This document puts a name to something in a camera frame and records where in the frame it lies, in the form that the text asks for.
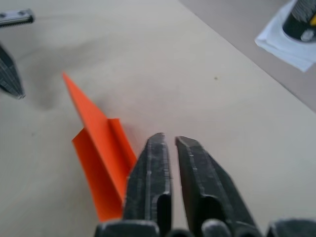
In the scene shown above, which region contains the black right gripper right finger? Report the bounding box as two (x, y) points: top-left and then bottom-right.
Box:
(175, 136), (263, 236)

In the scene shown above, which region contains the white folded cloth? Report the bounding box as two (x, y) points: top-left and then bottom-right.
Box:
(254, 0), (316, 73)

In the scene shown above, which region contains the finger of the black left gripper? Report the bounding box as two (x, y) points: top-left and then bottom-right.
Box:
(0, 43), (26, 100)

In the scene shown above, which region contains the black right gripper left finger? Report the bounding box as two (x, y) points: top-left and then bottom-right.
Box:
(122, 132), (173, 234)

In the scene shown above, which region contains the black and yellow round object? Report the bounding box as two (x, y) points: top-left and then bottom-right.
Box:
(282, 0), (316, 42)

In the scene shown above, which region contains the orange paper airplane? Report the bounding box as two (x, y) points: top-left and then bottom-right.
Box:
(61, 72), (138, 222)

